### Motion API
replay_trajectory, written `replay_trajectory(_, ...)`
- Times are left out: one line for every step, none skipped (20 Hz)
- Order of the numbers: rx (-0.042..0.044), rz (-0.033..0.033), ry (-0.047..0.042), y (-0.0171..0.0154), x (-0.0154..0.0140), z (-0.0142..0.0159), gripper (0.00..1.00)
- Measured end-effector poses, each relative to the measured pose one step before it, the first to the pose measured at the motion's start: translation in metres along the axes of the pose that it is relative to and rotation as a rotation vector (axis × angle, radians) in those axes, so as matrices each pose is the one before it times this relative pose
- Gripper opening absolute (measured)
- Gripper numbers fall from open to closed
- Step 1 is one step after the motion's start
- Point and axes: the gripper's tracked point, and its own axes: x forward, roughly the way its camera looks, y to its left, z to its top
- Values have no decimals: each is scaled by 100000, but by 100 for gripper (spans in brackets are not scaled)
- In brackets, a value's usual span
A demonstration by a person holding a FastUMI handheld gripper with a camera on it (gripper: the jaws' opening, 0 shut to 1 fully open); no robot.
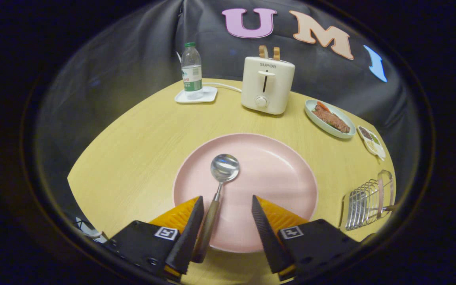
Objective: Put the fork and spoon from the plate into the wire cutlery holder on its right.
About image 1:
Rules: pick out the toasted bread slice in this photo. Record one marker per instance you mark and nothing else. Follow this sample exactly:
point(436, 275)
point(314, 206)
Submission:
point(276, 53)
point(263, 51)

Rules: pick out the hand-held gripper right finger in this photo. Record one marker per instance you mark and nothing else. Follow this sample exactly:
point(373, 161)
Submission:
point(267, 241)

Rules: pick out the pale green oval plate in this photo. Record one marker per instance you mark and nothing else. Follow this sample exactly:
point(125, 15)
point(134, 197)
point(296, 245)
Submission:
point(322, 126)

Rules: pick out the brown meat slices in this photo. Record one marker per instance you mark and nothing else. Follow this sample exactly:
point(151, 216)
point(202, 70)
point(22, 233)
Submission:
point(333, 120)

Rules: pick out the white crumpled paper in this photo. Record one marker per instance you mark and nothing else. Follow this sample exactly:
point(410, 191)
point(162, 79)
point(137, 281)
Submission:
point(89, 231)

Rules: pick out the white square coaster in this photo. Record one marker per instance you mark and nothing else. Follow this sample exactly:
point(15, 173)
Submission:
point(210, 95)

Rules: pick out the white divided grain dish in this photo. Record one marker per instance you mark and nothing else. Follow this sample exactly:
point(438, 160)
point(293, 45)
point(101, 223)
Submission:
point(372, 148)

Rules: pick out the orange carrot stick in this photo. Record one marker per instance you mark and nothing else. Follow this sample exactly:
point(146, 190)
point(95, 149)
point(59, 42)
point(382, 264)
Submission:
point(323, 106)

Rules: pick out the clear water bottle green cap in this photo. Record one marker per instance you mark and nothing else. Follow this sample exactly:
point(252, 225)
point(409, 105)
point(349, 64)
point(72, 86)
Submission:
point(191, 75)

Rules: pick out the clear plastic cutlery tray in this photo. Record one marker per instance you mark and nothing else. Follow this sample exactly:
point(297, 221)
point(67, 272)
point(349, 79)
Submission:
point(386, 178)

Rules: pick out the pink plate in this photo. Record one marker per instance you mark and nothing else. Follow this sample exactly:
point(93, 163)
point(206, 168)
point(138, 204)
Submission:
point(275, 174)

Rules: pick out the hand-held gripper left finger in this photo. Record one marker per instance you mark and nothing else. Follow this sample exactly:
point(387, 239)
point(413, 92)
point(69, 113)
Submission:
point(186, 241)

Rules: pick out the white toaster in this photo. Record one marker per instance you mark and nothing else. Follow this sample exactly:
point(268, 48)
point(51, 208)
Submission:
point(275, 91)

